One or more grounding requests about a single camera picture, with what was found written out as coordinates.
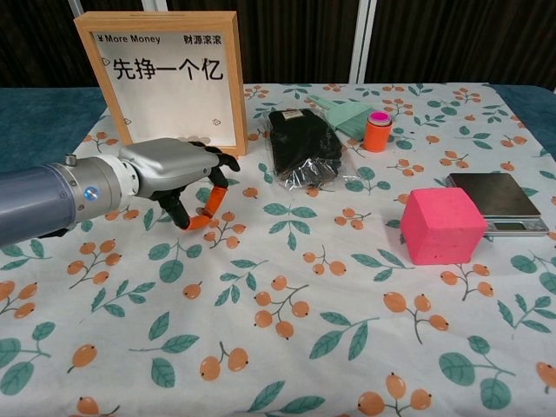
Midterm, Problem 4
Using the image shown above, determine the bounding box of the teal table cover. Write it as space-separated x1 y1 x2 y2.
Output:
0 84 556 234

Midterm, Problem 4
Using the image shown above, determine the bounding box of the wooden frame coin bank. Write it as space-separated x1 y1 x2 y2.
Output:
72 10 249 156

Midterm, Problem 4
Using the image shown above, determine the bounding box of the orange cylinder with pink top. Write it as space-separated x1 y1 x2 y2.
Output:
362 110 394 154

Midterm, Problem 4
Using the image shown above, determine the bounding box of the mint green scoop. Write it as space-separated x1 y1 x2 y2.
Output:
307 94 375 142

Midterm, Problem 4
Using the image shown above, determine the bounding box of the silver digital pocket scale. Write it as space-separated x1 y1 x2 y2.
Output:
447 172 551 238

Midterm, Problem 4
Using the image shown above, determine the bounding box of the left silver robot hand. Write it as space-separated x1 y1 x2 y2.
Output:
118 137 242 232

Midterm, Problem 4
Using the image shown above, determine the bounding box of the floral print tablecloth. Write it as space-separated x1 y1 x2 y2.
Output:
0 82 556 417

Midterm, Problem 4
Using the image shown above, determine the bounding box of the white vertical post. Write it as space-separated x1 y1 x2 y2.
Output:
349 0 377 84

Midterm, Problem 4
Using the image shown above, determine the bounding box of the black item in plastic bag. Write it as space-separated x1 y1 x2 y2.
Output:
265 108 364 192

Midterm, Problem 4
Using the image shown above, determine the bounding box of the pink foam cube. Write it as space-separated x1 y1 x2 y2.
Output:
399 186 490 266

